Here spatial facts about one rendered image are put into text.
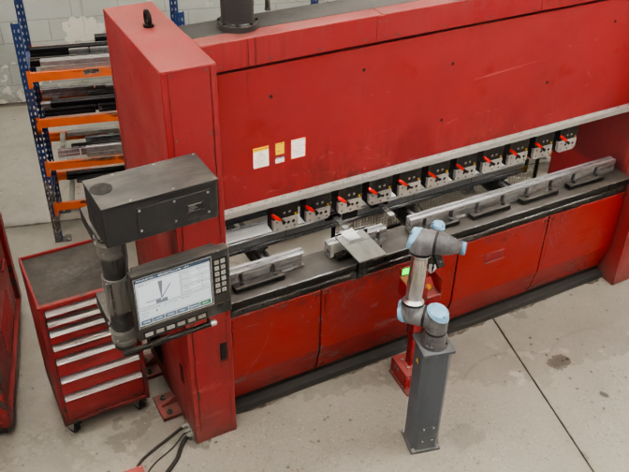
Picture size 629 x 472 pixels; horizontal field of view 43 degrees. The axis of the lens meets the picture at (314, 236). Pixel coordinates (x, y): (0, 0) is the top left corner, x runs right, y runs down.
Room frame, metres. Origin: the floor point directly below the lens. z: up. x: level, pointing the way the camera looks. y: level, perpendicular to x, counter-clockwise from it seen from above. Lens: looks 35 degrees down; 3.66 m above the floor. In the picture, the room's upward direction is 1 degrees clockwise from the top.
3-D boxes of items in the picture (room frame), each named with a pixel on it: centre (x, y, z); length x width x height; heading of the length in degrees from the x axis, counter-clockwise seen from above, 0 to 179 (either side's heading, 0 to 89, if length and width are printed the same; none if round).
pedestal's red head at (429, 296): (3.64, -0.62, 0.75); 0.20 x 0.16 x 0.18; 114
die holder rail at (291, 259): (3.54, 0.29, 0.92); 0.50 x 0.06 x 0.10; 119
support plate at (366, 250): (3.67, -0.27, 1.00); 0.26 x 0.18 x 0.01; 29
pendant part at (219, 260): (2.74, 0.59, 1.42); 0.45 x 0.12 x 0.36; 121
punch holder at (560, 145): (4.55, -1.58, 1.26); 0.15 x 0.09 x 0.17; 119
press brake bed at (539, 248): (4.07, -0.79, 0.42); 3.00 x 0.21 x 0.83; 119
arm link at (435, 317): (3.13, -0.64, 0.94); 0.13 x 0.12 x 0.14; 71
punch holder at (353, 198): (3.79, -0.17, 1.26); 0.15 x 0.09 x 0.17; 119
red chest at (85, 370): (3.39, 1.29, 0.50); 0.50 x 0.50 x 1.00; 29
